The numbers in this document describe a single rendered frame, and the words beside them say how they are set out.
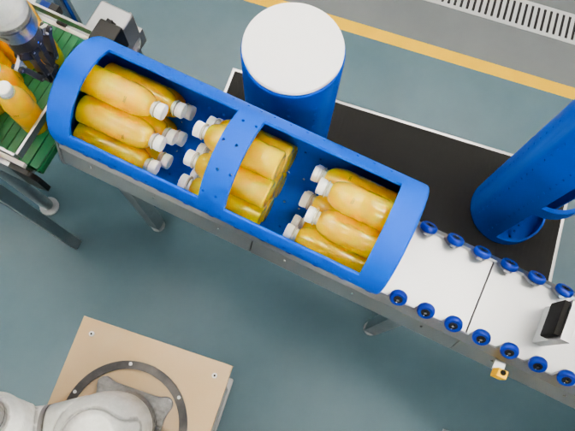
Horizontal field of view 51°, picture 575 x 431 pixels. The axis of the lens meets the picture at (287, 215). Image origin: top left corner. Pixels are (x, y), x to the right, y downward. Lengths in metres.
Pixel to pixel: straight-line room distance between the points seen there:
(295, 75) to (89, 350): 0.86
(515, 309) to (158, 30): 2.02
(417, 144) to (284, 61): 1.06
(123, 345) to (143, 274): 1.08
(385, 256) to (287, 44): 0.66
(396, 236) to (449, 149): 1.33
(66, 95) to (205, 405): 0.78
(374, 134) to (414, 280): 1.07
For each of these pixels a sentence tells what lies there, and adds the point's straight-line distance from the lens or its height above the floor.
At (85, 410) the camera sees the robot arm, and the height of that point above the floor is 1.27.
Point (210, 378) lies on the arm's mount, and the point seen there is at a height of 1.01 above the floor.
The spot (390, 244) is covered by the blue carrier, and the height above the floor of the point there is 1.22.
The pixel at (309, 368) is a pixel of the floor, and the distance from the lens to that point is 2.47.
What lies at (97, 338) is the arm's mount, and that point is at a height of 1.01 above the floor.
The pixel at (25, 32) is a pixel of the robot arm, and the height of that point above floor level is 1.40.
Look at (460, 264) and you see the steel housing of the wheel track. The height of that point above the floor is 0.93.
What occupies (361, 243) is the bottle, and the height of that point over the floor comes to 1.16.
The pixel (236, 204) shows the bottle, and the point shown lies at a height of 1.11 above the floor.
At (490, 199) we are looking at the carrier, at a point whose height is 0.38.
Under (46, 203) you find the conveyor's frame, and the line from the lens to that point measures 2.63.
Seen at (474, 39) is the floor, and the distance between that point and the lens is 3.04.
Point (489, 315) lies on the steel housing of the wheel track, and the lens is 1.64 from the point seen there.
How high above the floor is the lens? 2.46
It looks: 75 degrees down
